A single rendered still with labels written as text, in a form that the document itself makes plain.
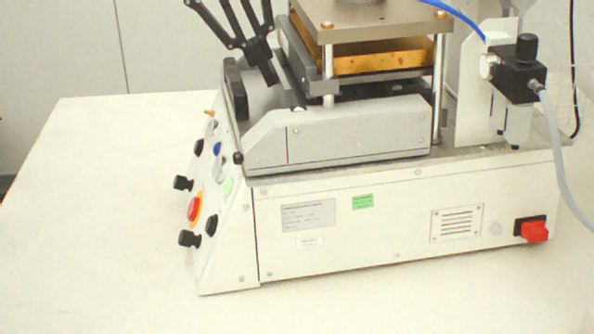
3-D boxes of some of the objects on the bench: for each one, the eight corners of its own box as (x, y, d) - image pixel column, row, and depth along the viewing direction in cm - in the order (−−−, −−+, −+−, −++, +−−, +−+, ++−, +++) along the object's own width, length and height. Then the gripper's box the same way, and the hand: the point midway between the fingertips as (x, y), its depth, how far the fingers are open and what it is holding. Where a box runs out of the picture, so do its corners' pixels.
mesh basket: (548, 73, 169) (556, 19, 162) (595, 123, 146) (606, 63, 140) (454, 78, 168) (458, 24, 162) (486, 130, 145) (492, 69, 139)
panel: (184, 183, 131) (220, 89, 123) (197, 287, 105) (243, 177, 98) (173, 180, 130) (209, 85, 123) (183, 284, 104) (229, 173, 97)
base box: (467, 144, 140) (474, 58, 132) (563, 258, 108) (581, 156, 100) (184, 179, 132) (173, 91, 124) (200, 314, 100) (187, 208, 92)
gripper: (243, -96, 99) (306, 55, 111) (156, -56, 99) (227, 90, 112) (251, -85, 93) (317, 73, 105) (157, -43, 93) (233, 110, 105)
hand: (262, 61), depth 106 cm, fingers closed, pressing on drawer
